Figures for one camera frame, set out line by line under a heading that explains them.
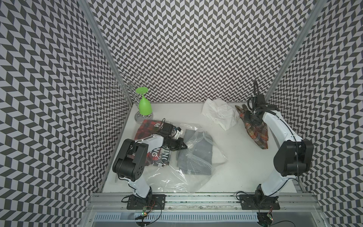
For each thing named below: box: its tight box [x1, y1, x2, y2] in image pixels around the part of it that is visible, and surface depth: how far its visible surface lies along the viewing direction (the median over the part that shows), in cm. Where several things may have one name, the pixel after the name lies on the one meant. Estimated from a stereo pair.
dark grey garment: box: [176, 129, 214, 176], surface depth 86 cm
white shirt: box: [201, 97, 239, 131], surface depth 111 cm
